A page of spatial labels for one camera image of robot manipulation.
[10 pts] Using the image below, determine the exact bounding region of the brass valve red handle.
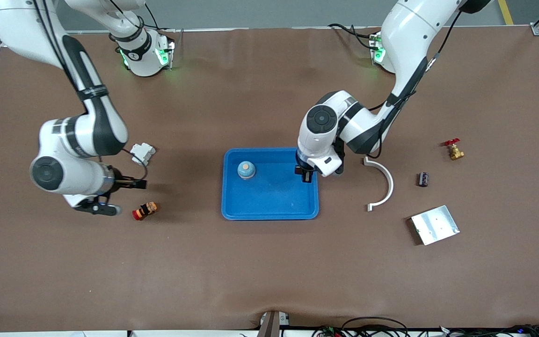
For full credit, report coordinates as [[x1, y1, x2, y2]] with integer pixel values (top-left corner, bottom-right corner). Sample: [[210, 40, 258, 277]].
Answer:
[[444, 139, 465, 161]]

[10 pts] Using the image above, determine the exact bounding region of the black base cable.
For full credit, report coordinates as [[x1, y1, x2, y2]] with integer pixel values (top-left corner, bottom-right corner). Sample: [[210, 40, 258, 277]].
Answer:
[[328, 22, 374, 50]]

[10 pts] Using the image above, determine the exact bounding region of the black looped cable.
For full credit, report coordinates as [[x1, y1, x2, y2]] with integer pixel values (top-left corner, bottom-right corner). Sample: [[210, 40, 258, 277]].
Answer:
[[341, 317, 409, 337]]

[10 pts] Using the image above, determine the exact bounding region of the blue plastic tray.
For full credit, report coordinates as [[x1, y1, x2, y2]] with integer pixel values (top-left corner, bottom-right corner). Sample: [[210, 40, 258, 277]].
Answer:
[[221, 148, 320, 221]]

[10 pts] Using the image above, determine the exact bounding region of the silver metal plate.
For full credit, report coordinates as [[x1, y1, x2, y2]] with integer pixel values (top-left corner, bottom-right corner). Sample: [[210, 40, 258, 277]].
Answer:
[[410, 205, 461, 246]]

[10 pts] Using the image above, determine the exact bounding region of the camera mount post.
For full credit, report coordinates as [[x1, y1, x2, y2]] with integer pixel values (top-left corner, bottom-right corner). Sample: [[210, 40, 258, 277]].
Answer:
[[257, 311, 291, 337]]

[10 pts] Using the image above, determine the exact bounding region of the red yellow emergency stop button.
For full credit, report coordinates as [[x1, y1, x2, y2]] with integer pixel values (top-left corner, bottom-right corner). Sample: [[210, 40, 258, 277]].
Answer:
[[132, 201, 159, 221]]

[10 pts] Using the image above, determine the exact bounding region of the white circuit breaker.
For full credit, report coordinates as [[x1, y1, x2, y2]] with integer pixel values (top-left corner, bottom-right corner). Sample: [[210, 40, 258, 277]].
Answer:
[[130, 143, 156, 167]]

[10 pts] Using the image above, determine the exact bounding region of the white curved bracket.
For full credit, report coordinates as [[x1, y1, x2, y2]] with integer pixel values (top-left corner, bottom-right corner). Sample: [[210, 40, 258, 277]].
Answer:
[[363, 156, 394, 212]]

